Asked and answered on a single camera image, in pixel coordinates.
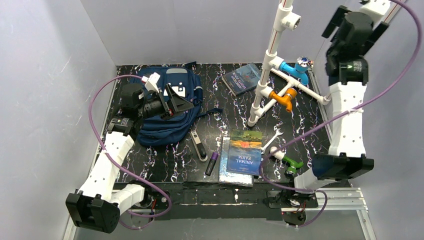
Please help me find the navy blue student backpack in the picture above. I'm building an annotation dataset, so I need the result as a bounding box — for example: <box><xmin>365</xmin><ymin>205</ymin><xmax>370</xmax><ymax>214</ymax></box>
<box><xmin>127</xmin><ymin>61</ymin><xmax>223</xmax><ymax>148</ymax></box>

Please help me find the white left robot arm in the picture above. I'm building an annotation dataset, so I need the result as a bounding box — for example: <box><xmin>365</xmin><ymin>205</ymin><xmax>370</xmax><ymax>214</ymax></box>
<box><xmin>65</xmin><ymin>83</ymin><xmax>194</xmax><ymax>234</ymax></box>

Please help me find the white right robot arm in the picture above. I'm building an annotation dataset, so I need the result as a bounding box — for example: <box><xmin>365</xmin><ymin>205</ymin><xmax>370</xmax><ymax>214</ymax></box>
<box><xmin>293</xmin><ymin>0</ymin><xmax>390</xmax><ymax>194</ymax></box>

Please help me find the white pole with red stripe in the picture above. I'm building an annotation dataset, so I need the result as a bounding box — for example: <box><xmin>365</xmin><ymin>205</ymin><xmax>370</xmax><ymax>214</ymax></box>
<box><xmin>382</xmin><ymin>1</ymin><xmax>402</xmax><ymax>23</ymax></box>

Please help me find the blue plastic tap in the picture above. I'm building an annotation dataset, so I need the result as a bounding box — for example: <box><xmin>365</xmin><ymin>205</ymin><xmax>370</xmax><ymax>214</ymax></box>
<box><xmin>278</xmin><ymin>56</ymin><xmax>313</xmax><ymax>86</ymax></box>

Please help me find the dark blue 1984 book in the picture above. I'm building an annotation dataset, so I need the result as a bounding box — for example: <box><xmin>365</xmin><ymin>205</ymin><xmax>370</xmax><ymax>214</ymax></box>
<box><xmin>221</xmin><ymin>63</ymin><xmax>262</xmax><ymax>97</ymax></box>

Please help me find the orange plastic tap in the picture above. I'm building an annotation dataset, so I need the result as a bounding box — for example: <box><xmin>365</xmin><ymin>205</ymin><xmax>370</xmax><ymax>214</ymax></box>
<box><xmin>268</xmin><ymin>87</ymin><xmax>298</xmax><ymax>113</ymax></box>

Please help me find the purple black marker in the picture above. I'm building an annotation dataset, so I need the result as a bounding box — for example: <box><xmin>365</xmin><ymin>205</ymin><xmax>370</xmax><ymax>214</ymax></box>
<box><xmin>204</xmin><ymin>151</ymin><xmax>219</xmax><ymax>176</ymax></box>

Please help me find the Animal Farm book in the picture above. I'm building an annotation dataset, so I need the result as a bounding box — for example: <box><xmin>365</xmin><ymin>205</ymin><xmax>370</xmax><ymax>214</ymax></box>
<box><xmin>226</xmin><ymin>130</ymin><xmax>263</xmax><ymax>176</ymax></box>

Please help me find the blue book underneath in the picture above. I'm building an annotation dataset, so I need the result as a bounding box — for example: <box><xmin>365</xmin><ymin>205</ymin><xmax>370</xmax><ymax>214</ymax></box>
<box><xmin>218</xmin><ymin>136</ymin><xmax>254</xmax><ymax>187</ymax></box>

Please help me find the silver wrench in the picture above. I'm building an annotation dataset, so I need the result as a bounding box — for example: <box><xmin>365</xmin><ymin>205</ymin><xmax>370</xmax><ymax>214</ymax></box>
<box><xmin>261</xmin><ymin>128</ymin><xmax>283</xmax><ymax>155</ymax></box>

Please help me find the green white plastic tap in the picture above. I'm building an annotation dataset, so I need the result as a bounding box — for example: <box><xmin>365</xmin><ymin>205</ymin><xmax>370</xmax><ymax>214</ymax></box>
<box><xmin>270</xmin><ymin>146</ymin><xmax>304</xmax><ymax>177</ymax></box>

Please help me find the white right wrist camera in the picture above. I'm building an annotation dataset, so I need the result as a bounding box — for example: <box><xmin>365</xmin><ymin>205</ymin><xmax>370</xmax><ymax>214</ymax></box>
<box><xmin>358</xmin><ymin>0</ymin><xmax>391</xmax><ymax>18</ymax></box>

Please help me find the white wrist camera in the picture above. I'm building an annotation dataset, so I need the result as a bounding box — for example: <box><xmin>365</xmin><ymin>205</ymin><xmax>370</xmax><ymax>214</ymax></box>
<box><xmin>358</xmin><ymin>0</ymin><xmax>391</xmax><ymax>18</ymax></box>
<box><xmin>141</xmin><ymin>72</ymin><xmax>162</xmax><ymax>93</ymax></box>

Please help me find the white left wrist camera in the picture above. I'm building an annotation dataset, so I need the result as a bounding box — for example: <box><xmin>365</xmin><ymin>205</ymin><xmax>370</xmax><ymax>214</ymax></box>
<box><xmin>141</xmin><ymin>72</ymin><xmax>162</xmax><ymax>93</ymax></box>

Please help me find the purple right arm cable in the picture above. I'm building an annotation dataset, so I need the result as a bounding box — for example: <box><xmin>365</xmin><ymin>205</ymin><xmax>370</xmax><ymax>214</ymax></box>
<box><xmin>258</xmin><ymin>0</ymin><xmax>423</xmax><ymax>229</ymax></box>

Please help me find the white PVC pipe frame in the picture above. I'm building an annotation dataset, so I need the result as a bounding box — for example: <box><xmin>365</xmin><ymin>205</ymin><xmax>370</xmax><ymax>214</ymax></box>
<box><xmin>247</xmin><ymin>0</ymin><xmax>331</xmax><ymax>127</ymax></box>

